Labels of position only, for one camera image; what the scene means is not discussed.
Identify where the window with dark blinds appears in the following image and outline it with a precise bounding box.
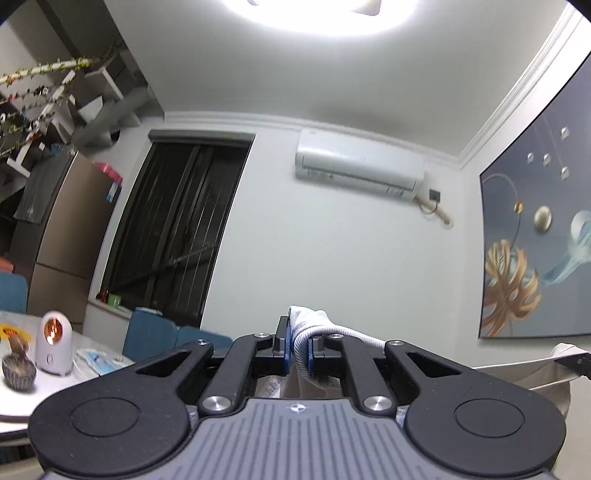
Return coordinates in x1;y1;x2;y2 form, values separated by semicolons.
99;130;257;330

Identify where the white garment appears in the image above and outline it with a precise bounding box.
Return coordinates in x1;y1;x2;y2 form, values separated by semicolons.
256;305;584;418

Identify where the brown refrigerator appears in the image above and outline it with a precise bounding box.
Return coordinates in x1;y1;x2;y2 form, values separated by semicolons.
27;152;123;334

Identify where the wall poster with golden leaves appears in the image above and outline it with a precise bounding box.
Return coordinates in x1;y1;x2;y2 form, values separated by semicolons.
478;69;591;340

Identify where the white air conditioner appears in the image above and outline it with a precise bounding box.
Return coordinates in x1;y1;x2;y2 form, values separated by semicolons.
294;128;426;200

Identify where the air conditioner hose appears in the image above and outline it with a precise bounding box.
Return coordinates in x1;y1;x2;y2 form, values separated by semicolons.
413;194;454;228

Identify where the yellow and brown toy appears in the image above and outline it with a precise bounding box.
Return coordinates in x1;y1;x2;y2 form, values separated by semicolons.
0;323;32;357

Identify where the blue chair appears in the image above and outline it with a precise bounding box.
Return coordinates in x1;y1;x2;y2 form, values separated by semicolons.
0;271;29;313
122;307;234;364

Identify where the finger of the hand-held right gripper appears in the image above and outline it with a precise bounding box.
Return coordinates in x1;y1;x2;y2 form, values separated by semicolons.
556;353;591;382

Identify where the white wall shelf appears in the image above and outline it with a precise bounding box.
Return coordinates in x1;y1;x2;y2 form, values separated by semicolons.
0;46;163;204

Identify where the decorative flower garland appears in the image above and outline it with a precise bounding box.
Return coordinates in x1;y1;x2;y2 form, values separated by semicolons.
0;55;95;155

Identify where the pink box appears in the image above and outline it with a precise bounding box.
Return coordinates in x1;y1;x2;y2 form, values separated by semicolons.
93;161;123;186

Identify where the round ceiling lamp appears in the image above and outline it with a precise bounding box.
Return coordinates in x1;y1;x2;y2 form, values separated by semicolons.
217;0;422;36

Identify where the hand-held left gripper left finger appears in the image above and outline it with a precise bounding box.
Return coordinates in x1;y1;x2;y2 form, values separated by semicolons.
134;316;293;415

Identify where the white humidifier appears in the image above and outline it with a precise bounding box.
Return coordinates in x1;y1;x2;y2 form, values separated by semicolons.
35;310;74;376

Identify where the blue plastic packet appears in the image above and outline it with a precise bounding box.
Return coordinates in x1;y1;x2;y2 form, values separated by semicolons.
75;348;124;376

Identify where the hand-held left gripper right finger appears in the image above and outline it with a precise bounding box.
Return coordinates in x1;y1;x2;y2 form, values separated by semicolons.
307;333;463;414

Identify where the grey hanging cloth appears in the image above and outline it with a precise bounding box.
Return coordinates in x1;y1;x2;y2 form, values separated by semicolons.
14;156;75;225

